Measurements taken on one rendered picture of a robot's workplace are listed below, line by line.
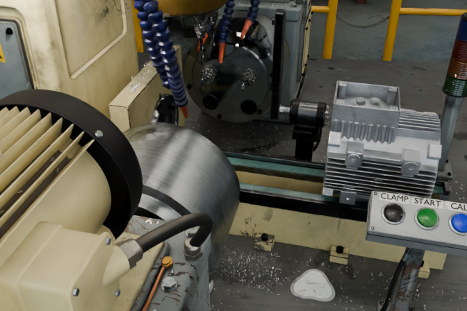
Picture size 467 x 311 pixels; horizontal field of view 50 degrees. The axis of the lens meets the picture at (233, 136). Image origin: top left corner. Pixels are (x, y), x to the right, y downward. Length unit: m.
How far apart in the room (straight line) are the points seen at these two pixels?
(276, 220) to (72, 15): 0.58
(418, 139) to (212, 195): 0.42
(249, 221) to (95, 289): 0.72
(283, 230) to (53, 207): 0.73
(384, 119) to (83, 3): 0.61
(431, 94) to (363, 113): 0.90
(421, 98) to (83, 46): 1.15
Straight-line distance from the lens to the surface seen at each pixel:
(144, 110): 1.00
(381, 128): 0.96
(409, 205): 0.84
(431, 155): 0.96
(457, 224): 0.84
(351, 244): 1.10
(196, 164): 0.76
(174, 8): 0.88
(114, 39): 1.15
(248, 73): 1.20
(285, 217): 1.08
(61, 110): 0.48
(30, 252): 0.41
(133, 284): 0.56
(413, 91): 1.82
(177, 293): 0.56
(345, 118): 0.95
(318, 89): 1.75
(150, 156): 0.75
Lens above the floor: 1.59
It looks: 32 degrees down
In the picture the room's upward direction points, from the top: straight up
